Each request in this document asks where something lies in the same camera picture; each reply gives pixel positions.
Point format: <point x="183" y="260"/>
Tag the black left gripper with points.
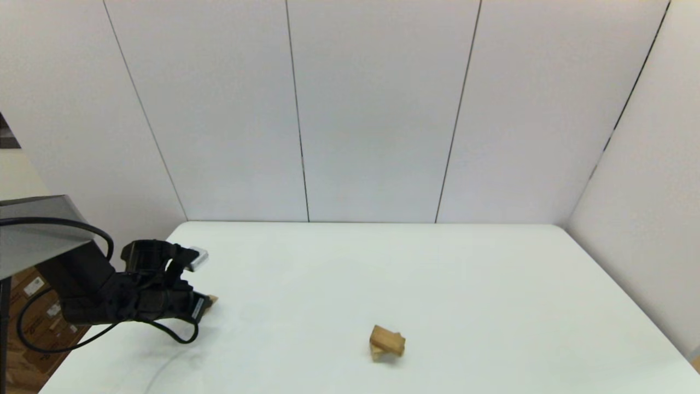
<point x="158" y="295"/>

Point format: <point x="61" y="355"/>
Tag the triangular wooden building block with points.
<point x="212" y="300"/>

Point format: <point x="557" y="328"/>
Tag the arched wooden building block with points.
<point x="376" y="355"/>

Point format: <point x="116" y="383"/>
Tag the rectangular wooden building block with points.
<point x="387" y="339"/>

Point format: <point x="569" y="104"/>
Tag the brown cardboard box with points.
<point x="33" y="287"/>
<point x="49" y="339"/>
<point x="24" y="377"/>

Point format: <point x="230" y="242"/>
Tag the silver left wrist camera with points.
<point x="198" y="258"/>

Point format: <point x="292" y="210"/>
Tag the dark wall window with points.
<point x="6" y="137"/>

